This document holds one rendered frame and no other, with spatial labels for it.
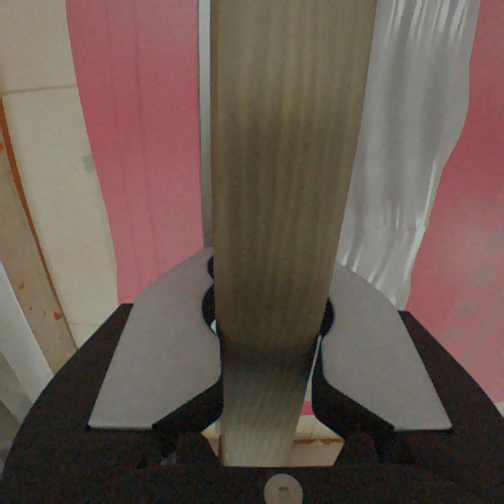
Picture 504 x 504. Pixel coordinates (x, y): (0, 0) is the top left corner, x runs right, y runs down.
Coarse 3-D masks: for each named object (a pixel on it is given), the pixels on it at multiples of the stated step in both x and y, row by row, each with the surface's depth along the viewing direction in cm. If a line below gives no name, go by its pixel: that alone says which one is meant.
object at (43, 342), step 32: (0, 96) 13; (0, 128) 14; (0, 160) 14; (0, 192) 14; (0, 224) 14; (32, 224) 17; (0, 256) 14; (32, 256) 17; (0, 288) 15; (32, 288) 17; (0, 320) 17; (32, 320) 17; (64, 320) 21; (32, 352) 18; (64, 352) 21; (32, 384) 20; (320, 448) 28
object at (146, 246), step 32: (128, 224) 17; (160, 224) 17; (192, 224) 17; (128, 256) 18; (160, 256) 18; (416, 256) 18; (448, 256) 18; (128, 288) 19; (416, 288) 20; (448, 288) 20; (480, 384) 26
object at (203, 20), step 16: (208, 0) 9; (208, 16) 9; (208, 32) 9; (208, 48) 10; (208, 64) 10; (208, 80) 10; (208, 96) 10; (208, 112) 11; (208, 128) 11; (208, 144) 11; (208, 160) 12; (208, 176) 12; (208, 192) 12; (208, 208) 12; (208, 224) 13; (208, 240) 13
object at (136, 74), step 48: (96, 0) 11; (144, 0) 12; (192, 0) 12; (96, 48) 12; (144, 48) 13; (192, 48) 13; (480, 48) 12; (96, 96) 14; (144, 96) 14; (192, 96) 14; (480, 96) 13; (96, 144) 15; (144, 144) 15; (192, 144) 15; (480, 144) 15; (144, 192) 16; (192, 192) 16; (480, 192) 16
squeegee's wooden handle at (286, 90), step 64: (256, 0) 4; (320, 0) 4; (256, 64) 4; (320, 64) 4; (256, 128) 5; (320, 128) 5; (256, 192) 6; (320, 192) 6; (256, 256) 6; (320, 256) 6; (256, 320) 7; (320, 320) 7; (256, 384) 8; (256, 448) 10
